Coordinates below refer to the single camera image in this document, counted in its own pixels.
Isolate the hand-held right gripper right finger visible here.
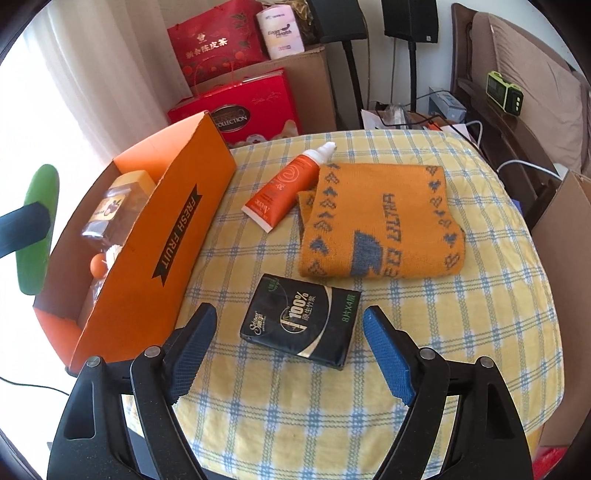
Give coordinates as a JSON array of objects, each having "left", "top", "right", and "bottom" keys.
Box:
[{"left": 361, "top": 305, "right": 539, "bottom": 480}]

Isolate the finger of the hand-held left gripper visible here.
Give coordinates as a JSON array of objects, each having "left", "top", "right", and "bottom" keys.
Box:
[{"left": 0, "top": 202, "right": 53, "bottom": 259}]

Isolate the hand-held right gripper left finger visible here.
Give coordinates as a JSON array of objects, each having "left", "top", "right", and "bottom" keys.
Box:
[{"left": 46, "top": 302, "right": 218, "bottom": 480}]

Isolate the green plastic object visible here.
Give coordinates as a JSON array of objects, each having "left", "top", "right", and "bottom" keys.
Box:
[{"left": 16, "top": 164, "right": 61, "bottom": 296}]

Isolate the black tissue pack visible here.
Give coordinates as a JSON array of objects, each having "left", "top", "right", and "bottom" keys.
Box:
[{"left": 239, "top": 273, "right": 361, "bottom": 371}]

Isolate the white feather shuttlecock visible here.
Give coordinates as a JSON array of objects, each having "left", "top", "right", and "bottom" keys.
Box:
[{"left": 99, "top": 244, "right": 123, "bottom": 268}]

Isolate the clear jar with yellow lid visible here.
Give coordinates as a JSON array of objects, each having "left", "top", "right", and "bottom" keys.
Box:
[{"left": 82, "top": 170, "right": 157, "bottom": 241}]

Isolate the orange cardboard box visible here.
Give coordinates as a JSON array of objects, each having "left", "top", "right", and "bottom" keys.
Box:
[{"left": 32, "top": 111, "right": 237, "bottom": 374}]

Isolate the yellow checkered tablecloth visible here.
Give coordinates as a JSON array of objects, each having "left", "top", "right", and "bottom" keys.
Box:
[{"left": 122, "top": 129, "right": 561, "bottom": 476}]

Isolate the orange knitted cloth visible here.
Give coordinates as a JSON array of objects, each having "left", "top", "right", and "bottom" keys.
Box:
[{"left": 295, "top": 161, "right": 466, "bottom": 280}]

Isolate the white curtain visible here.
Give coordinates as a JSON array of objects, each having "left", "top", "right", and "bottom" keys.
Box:
[{"left": 25, "top": 0, "right": 185, "bottom": 160}]

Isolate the orange cream tube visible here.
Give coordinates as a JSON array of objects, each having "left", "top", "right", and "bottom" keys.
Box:
[{"left": 241, "top": 142, "right": 336, "bottom": 233}]

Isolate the open brown cardboard box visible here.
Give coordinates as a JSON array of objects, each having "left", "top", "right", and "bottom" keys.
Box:
[{"left": 531, "top": 171, "right": 591, "bottom": 448}]

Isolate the pile of white papers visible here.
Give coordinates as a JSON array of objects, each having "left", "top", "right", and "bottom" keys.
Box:
[{"left": 360, "top": 104, "right": 483, "bottom": 139}]

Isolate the wooden sofa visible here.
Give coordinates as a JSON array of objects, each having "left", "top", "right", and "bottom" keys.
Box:
[{"left": 450, "top": 2, "right": 591, "bottom": 217}]

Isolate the blue and white box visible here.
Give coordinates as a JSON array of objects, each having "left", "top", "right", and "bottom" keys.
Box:
[{"left": 428, "top": 88, "right": 467, "bottom": 123}]

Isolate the red gift box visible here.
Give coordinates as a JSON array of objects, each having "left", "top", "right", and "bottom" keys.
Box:
[{"left": 167, "top": 68, "right": 303, "bottom": 148}]

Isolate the red paper gift bag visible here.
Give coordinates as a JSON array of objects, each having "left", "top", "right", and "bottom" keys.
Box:
[{"left": 167, "top": 0, "right": 271, "bottom": 88}]

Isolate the green portable radio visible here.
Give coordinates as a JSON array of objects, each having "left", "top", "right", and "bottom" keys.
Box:
[{"left": 485, "top": 71, "right": 525, "bottom": 116}]

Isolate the white tissue roll pack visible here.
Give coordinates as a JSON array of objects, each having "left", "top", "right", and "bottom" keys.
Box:
[{"left": 256, "top": 4, "right": 307, "bottom": 60}]

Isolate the beige sofa pillow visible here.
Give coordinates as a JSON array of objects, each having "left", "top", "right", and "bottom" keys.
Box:
[{"left": 471, "top": 11, "right": 585, "bottom": 174}]

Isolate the black speaker on stand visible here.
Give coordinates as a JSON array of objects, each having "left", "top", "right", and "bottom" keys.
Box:
[
  {"left": 382, "top": 0, "right": 438, "bottom": 116},
  {"left": 307, "top": 0, "right": 369, "bottom": 131}
]

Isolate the gold crinkled wrapping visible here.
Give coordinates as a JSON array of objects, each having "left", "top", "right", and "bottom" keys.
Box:
[{"left": 263, "top": 0, "right": 310, "bottom": 19}]

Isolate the black cable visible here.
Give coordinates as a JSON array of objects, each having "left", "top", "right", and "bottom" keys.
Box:
[{"left": 0, "top": 376, "right": 71, "bottom": 398}]

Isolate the white cable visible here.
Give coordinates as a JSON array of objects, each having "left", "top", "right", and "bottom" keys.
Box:
[{"left": 468, "top": 121, "right": 568, "bottom": 181}]

